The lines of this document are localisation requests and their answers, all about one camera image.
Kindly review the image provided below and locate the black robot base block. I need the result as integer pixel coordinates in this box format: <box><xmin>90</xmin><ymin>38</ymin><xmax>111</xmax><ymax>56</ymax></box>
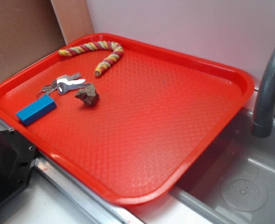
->
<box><xmin>0</xmin><ymin>131</ymin><xmax>38</xmax><ymax>207</ymax></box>

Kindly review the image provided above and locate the brown rock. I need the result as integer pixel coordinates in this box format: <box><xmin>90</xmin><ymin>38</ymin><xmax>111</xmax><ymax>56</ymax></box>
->
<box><xmin>75</xmin><ymin>84</ymin><xmax>100</xmax><ymax>106</ymax></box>

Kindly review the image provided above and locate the red plastic tray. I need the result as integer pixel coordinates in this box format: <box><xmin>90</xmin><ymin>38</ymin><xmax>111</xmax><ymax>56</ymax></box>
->
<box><xmin>0</xmin><ymin>34</ymin><xmax>254</xmax><ymax>206</ymax></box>

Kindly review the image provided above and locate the silver key bunch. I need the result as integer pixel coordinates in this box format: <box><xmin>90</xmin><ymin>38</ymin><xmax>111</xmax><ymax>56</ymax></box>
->
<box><xmin>36</xmin><ymin>72</ymin><xmax>92</xmax><ymax>97</ymax></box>

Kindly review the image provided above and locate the blue rectangular block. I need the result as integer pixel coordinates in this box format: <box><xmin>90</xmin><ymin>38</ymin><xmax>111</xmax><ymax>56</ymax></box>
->
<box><xmin>16</xmin><ymin>95</ymin><xmax>57</xmax><ymax>126</ymax></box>

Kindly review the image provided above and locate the light wooden board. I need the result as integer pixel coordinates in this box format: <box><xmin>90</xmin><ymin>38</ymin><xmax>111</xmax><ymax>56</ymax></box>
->
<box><xmin>51</xmin><ymin>0</ymin><xmax>94</xmax><ymax>44</ymax></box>

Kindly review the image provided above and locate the grey plastic sink basin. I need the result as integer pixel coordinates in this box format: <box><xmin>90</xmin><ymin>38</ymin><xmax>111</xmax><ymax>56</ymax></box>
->
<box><xmin>170</xmin><ymin>109</ymin><xmax>275</xmax><ymax>224</ymax></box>

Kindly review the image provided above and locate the grey faucet spout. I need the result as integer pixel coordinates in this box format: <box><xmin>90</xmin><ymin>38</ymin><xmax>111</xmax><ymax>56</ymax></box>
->
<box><xmin>251</xmin><ymin>49</ymin><xmax>275</xmax><ymax>138</ymax></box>

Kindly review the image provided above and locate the brown cardboard panel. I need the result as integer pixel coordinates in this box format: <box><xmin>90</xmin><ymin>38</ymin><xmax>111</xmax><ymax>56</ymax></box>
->
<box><xmin>0</xmin><ymin>0</ymin><xmax>65</xmax><ymax>83</ymax></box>

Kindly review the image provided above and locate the multicolour twisted rope toy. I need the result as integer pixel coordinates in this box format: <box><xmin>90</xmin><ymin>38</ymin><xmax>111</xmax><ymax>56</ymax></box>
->
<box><xmin>58</xmin><ymin>41</ymin><xmax>124</xmax><ymax>77</ymax></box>

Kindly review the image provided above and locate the silver metal rail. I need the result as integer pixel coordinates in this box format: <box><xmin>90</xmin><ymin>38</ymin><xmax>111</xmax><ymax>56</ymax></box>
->
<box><xmin>34</xmin><ymin>155</ymin><xmax>143</xmax><ymax>224</ymax></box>

